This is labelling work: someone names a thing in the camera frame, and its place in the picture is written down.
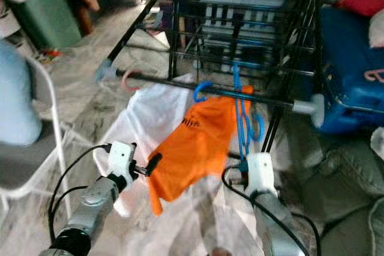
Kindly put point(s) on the blue plastic clothes hanger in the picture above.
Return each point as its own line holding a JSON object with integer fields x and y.
{"x": 240, "y": 118}
{"x": 197, "y": 91}

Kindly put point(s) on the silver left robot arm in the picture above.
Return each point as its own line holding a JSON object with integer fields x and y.
{"x": 99, "y": 199}

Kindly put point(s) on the pink hanger with thick hook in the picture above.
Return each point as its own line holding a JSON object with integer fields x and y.
{"x": 126, "y": 82}

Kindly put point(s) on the thin pink clothes hanger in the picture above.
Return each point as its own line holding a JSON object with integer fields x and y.
{"x": 375, "y": 76}

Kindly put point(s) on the orange shirt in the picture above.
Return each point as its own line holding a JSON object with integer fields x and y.
{"x": 195, "y": 142}

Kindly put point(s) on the white shirt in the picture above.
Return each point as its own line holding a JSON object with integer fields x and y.
{"x": 156, "y": 112}

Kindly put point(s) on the black metal drying rack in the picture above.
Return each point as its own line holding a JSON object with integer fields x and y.
{"x": 306, "y": 106}

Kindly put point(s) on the grey green sofa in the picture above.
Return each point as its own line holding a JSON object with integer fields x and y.
{"x": 336, "y": 196}

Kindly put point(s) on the white folding chair grey seat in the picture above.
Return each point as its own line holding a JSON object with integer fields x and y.
{"x": 15, "y": 166}

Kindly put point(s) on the crumpled white cloth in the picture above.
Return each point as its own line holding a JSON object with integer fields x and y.
{"x": 378, "y": 142}

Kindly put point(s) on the light blue cushion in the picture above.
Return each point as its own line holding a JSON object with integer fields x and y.
{"x": 18, "y": 100}

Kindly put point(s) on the blue hard suitcase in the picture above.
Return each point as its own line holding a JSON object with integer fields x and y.
{"x": 348, "y": 64}

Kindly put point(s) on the green bin with grey lid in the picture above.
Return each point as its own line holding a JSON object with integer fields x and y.
{"x": 48, "y": 16}

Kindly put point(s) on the white pink cartoon pillow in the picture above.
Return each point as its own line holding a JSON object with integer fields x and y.
{"x": 378, "y": 28}

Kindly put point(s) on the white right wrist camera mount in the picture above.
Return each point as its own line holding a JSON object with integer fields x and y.
{"x": 261, "y": 172}

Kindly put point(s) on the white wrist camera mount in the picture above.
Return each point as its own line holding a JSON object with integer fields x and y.
{"x": 122, "y": 159}
{"x": 261, "y": 172}

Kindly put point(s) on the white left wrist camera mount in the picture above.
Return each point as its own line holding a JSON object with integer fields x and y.
{"x": 122, "y": 159}

